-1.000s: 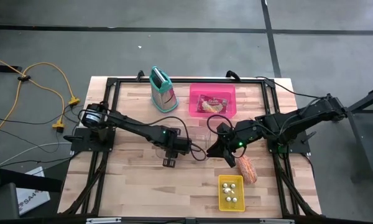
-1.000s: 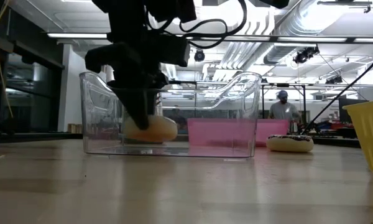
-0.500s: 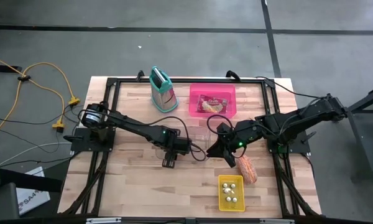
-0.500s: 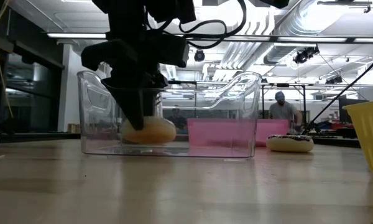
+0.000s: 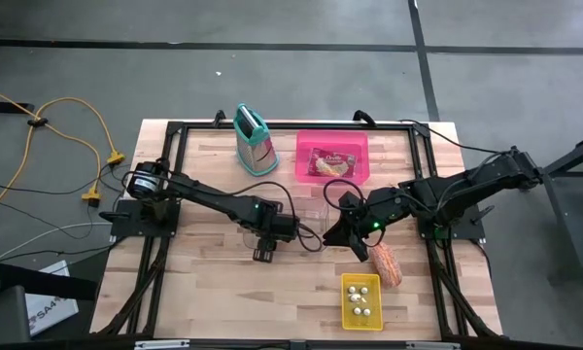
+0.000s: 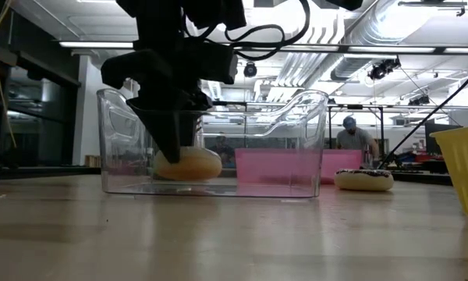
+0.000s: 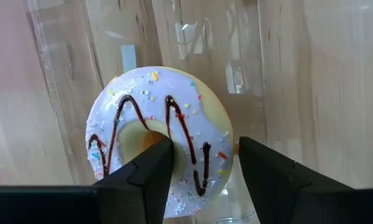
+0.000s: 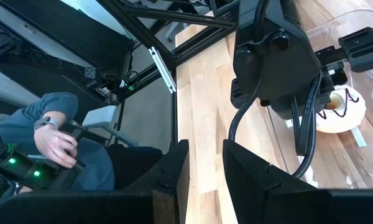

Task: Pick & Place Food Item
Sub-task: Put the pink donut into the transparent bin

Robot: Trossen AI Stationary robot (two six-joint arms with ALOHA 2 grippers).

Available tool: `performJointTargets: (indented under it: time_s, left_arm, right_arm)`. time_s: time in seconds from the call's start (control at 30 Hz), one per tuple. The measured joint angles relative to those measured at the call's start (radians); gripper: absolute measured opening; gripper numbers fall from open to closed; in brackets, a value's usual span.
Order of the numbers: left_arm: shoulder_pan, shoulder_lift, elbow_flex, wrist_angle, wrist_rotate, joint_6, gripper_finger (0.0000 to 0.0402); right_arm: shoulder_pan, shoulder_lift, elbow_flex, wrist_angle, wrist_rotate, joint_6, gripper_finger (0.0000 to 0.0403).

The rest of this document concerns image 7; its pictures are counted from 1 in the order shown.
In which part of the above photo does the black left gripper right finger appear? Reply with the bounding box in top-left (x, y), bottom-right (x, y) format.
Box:
top-left (238, 136), bottom-right (373, 224)

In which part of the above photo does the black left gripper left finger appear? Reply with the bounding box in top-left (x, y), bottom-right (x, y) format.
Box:
top-left (0, 136), bottom-right (175, 224)

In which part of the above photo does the pink frosted toy donut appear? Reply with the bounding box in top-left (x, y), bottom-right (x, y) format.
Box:
top-left (85, 65), bottom-right (234, 218)

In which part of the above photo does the clear plastic bin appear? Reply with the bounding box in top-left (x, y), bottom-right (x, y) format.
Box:
top-left (23, 0), bottom-right (373, 224)

